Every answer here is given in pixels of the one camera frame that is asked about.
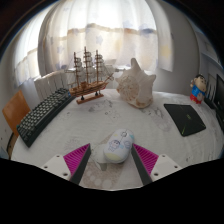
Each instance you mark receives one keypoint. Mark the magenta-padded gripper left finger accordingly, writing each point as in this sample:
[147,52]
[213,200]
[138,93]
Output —
[75,159]

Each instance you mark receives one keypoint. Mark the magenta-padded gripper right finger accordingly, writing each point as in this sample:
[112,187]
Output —
[148,160]

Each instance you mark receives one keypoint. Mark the white cartoon-print computer mouse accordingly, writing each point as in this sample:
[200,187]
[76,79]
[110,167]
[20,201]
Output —
[119,146]

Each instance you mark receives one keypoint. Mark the black mouse pad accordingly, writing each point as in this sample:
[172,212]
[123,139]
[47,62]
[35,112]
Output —
[184,118]

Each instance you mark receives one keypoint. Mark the white printed tablecloth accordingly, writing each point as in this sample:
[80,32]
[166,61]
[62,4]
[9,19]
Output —
[100,123]

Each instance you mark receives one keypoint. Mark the black keyboard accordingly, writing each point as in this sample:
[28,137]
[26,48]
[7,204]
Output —
[41,115]

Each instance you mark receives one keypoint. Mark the wooden model sailing ship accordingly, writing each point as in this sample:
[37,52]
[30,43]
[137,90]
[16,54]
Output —
[87,87]

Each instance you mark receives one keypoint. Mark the large white conch shell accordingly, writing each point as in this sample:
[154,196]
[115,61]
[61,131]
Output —
[136,87]

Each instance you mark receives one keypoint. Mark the orange wooden chair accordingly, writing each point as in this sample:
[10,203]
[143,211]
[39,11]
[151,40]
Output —
[15,111]

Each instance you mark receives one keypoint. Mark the white radiator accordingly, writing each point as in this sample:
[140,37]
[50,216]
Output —
[50,85]

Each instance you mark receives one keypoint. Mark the cartoon boy figurine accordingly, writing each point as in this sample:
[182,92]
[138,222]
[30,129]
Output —
[198,89]

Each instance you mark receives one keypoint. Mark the black monitor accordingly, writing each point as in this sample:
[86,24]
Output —
[220,96]

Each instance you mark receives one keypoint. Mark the white star-print curtain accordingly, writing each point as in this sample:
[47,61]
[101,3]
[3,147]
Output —
[110,36]

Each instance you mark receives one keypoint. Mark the white wall shelf unit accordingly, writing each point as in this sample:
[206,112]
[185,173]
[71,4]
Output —
[213,56]

